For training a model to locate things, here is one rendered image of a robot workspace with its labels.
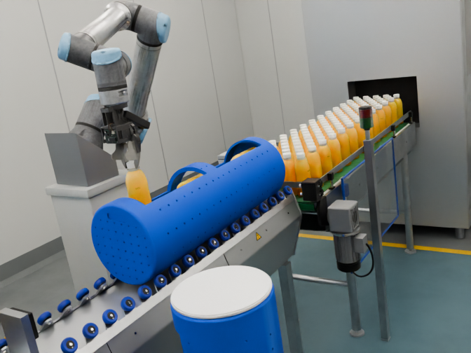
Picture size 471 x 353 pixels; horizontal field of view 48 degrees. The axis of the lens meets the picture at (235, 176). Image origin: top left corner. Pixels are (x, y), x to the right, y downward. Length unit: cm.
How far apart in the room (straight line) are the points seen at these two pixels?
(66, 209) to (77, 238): 15
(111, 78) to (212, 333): 80
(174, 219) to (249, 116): 568
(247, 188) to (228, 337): 83
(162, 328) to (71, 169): 115
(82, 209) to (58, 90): 258
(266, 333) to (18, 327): 64
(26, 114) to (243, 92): 331
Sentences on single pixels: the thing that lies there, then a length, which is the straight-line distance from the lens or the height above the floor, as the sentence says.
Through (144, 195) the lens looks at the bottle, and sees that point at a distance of 175.
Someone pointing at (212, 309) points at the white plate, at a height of 104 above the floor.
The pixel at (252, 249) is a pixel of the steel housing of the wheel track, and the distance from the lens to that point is 212.
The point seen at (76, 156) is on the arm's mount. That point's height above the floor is 125.
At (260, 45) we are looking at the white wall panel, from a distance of 711.
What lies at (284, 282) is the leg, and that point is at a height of 54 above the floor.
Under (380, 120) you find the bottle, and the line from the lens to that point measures 348.
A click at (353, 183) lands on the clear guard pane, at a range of 269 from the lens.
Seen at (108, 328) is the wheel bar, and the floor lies 93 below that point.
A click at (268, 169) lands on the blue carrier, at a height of 112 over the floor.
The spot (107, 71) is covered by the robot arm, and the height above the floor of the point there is 164.
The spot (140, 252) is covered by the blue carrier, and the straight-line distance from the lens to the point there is 170.
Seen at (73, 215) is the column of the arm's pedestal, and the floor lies 96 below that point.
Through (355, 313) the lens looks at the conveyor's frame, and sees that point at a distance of 302.
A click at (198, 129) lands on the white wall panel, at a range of 643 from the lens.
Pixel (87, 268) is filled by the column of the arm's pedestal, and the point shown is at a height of 68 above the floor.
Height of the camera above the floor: 170
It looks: 15 degrees down
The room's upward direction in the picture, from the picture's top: 9 degrees counter-clockwise
